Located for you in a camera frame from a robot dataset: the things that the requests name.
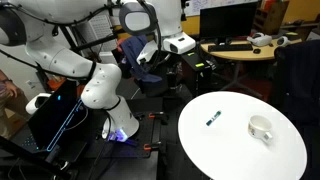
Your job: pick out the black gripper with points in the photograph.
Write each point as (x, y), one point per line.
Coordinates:
(170, 63)

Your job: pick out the white ceramic mug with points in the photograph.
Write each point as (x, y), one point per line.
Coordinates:
(258, 128)

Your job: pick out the person's left forearm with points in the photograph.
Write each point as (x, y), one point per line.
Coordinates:
(4, 76)

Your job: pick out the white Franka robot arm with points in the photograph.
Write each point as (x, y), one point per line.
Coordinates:
(60, 60)

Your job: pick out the person's left hand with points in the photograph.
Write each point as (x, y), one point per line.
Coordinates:
(12, 90)

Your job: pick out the black swivel chair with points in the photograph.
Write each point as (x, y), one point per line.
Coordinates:
(156, 85)

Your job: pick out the black computer tower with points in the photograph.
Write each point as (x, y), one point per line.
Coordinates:
(196, 75)

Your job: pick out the blue cloth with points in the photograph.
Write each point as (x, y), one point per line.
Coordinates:
(136, 53)

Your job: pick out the black keyboard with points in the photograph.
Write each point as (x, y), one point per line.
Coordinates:
(230, 47)

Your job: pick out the teal whiteboard marker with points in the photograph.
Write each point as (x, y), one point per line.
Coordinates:
(213, 118)

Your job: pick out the black computer monitor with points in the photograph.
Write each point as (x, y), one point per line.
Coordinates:
(226, 21)

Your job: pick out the whiteboard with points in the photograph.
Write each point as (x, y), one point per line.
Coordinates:
(213, 5)

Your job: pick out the black perforated mounting table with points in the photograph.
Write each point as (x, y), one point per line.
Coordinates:
(146, 133)

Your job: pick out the white perforated panel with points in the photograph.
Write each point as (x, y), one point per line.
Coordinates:
(98, 31)

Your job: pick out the black computer mouse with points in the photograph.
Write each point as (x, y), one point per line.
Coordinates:
(256, 51)

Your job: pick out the white VR headset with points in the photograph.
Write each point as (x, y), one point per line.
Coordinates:
(260, 40)
(33, 104)

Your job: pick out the wooden shelf unit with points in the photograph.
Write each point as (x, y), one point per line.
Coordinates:
(270, 15)

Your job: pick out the white VR controller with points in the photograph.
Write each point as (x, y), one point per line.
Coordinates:
(282, 41)

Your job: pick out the orange box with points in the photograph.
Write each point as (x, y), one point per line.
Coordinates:
(55, 84)

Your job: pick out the black office chair with jacket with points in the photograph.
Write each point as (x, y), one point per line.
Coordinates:
(296, 83)

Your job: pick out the black laptop with blue lights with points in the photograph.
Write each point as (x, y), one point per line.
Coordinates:
(50, 116)

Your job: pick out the black tripod leg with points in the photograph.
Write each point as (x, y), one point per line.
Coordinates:
(30, 155)

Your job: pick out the seated person khaki trousers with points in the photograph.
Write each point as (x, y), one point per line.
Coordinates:
(10, 113)

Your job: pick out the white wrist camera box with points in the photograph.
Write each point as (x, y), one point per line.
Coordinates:
(180, 44)

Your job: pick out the black metal frame bar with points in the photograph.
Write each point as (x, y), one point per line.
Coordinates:
(96, 42)

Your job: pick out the white wall outlet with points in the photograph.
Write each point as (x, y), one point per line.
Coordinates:
(31, 83)

